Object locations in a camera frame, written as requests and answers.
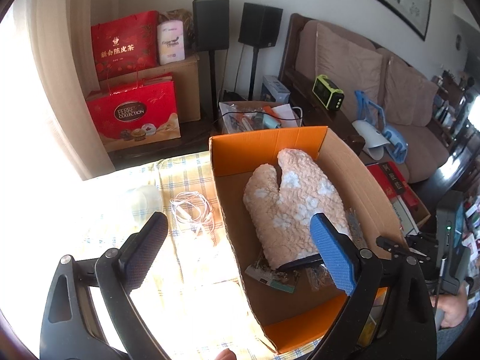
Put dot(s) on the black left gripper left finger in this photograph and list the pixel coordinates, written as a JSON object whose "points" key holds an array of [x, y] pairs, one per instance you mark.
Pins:
{"points": [[123, 270]]}

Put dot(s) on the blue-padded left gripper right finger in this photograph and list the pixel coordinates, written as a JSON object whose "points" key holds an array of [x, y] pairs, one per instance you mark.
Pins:
{"points": [[349, 267]]}

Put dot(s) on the clear bag of dried herbs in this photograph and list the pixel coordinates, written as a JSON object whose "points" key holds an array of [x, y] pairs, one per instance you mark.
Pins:
{"points": [[286, 278]]}

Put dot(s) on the white wired earphones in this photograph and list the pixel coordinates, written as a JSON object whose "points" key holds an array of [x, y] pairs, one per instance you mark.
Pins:
{"points": [[192, 209]]}

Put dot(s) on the peach fluffy oven mitt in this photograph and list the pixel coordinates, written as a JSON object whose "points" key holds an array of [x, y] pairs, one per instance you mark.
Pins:
{"points": [[281, 210]]}

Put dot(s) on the white plastic funnel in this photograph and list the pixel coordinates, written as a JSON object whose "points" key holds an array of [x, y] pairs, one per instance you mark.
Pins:
{"points": [[149, 199]]}

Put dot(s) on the person's right hand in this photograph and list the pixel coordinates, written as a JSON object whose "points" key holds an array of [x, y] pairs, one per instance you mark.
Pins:
{"points": [[454, 308]]}

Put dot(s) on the person's left hand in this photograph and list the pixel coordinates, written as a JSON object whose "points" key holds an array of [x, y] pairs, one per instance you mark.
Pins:
{"points": [[226, 354]]}

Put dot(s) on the yellow plaid tablecloth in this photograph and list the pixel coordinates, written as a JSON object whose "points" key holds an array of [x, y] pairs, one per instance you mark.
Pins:
{"points": [[191, 298]]}

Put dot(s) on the small red box in carton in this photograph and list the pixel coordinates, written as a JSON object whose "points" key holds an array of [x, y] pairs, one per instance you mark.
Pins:
{"points": [[411, 212]]}

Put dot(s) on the red gift tin box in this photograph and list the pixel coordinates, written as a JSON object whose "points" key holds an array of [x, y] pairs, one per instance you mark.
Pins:
{"points": [[393, 183]]}

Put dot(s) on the white curved neck massager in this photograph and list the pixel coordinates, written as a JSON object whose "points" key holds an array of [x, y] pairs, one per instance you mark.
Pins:
{"points": [[375, 142]]}

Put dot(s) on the red Ferrero gift bag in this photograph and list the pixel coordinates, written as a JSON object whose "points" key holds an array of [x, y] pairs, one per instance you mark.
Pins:
{"points": [[135, 114]]}

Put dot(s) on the brown sofa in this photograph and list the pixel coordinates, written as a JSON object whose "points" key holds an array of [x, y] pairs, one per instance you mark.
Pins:
{"points": [[426, 152]]}

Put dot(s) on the green black portable radio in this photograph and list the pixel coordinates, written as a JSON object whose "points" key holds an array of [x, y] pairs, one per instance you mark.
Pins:
{"points": [[328, 94]]}

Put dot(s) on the right beige sofa cushion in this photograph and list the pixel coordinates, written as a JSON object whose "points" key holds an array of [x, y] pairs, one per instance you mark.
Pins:
{"points": [[409, 96]]}

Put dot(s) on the beige sofa cushion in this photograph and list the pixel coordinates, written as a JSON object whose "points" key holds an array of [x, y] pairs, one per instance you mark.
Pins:
{"points": [[409, 96], [349, 66]]}

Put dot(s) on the clear bin of clutter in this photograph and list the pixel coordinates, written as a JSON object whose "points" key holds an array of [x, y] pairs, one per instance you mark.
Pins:
{"points": [[245, 116]]}

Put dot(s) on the white blue appliance box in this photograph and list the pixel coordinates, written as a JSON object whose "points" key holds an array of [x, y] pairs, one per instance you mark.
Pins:
{"points": [[272, 90]]}

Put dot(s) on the large brown cardboard box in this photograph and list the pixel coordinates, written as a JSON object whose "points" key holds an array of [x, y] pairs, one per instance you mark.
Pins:
{"points": [[185, 75]]}

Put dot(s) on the left beige sofa cushion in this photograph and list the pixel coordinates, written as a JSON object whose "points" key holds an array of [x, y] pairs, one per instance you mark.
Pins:
{"points": [[349, 66]]}

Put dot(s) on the white curtain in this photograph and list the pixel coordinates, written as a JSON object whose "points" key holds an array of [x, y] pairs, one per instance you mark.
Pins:
{"points": [[60, 40]]}

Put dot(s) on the red tea gift bag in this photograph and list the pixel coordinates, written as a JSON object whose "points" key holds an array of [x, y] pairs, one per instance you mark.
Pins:
{"points": [[125, 45]]}

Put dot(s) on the right black speaker on stand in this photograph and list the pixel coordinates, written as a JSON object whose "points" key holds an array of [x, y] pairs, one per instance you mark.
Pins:
{"points": [[259, 29]]}

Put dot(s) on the black speaker on stand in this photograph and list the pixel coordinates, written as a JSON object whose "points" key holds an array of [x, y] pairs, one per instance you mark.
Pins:
{"points": [[259, 29], [211, 25]]}

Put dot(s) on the left black speaker on stand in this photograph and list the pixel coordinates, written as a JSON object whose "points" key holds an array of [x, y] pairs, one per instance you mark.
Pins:
{"points": [[211, 25]]}

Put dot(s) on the blue plastic massager frame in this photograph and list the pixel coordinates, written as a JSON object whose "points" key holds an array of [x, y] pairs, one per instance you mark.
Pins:
{"points": [[374, 114]]}

